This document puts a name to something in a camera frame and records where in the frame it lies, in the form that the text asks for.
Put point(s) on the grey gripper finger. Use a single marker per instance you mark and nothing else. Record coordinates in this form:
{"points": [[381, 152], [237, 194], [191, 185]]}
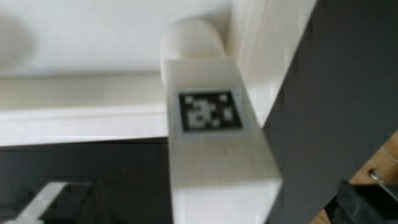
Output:
{"points": [[56, 203]]}

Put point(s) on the white table leg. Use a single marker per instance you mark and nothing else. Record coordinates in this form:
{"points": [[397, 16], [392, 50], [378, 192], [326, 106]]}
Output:
{"points": [[227, 179]]}

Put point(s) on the white square table top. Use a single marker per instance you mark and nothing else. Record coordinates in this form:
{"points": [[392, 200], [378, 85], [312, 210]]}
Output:
{"points": [[81, 84]]}

